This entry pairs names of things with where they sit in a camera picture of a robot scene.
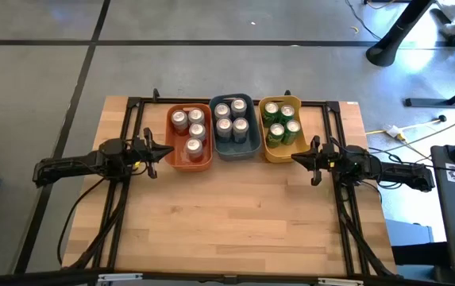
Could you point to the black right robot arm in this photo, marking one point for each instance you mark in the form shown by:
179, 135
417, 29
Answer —
402, 175

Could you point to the yellow plastic bin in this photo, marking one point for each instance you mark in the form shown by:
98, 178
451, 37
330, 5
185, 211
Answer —
286, 154

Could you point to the silver and blue soda can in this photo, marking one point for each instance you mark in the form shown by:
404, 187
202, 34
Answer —
238, 106
240, 125
224, 126
222, 110

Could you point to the green Sprite soda can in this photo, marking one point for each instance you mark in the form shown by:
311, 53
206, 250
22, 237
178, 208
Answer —
276, 133
291, 129
270, 115
287, 112

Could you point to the black aluminium table frame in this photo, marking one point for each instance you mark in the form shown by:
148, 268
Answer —
155, 100

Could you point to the orange plastic bin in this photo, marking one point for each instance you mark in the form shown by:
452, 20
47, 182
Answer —
179, 159

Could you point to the silver metal bracket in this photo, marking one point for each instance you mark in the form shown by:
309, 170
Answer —
120, 277
340, 282

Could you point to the grey box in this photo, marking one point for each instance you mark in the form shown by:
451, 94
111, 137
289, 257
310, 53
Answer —
409, 234

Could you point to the black desk foot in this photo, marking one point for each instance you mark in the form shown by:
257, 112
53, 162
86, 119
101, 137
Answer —
429, 102

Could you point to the black flared stand leg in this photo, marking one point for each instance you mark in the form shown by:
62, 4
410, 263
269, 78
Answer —
386, 47

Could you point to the blue plastic bin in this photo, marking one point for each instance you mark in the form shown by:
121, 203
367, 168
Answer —
235, 153

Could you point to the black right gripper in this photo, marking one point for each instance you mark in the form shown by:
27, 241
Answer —
328, 161

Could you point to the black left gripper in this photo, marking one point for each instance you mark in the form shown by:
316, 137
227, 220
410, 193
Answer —
139, 153

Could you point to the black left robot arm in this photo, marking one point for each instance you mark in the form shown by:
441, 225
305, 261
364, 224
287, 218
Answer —
72, 165

